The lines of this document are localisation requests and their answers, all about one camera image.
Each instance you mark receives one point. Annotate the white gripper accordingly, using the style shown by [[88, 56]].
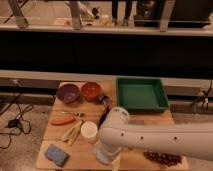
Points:
[[116, 163]]

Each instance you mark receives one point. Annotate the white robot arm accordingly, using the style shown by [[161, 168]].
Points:
[[116, 133]]

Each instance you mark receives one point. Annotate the white cup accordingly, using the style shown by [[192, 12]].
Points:
[[89, 131]]

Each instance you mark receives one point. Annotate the bunch of dark grapes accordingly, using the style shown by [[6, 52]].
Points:
[[163, 158]]

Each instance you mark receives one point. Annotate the beige tongs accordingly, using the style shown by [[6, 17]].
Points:
[[71, 134]]

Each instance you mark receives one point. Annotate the blue sponge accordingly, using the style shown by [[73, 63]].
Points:
[[56, 155]]

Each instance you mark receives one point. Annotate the metal spoon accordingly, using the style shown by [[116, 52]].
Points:
[[79, 114]]

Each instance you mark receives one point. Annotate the orange carrot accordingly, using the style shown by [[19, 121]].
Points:
[[63, 121]]

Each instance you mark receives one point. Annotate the green plastic tray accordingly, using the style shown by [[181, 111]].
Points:
[[141, 95]]

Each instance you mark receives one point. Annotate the orange bowl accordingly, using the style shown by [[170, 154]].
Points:
[[90, 91]]

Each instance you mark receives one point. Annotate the purple bowl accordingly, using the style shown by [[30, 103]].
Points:
[[68, 93]]

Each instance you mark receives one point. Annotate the black handled brush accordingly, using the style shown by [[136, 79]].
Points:
[[105, 101]]

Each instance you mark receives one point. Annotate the black power adapter with cables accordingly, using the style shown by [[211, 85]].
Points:
[[18, 125]]

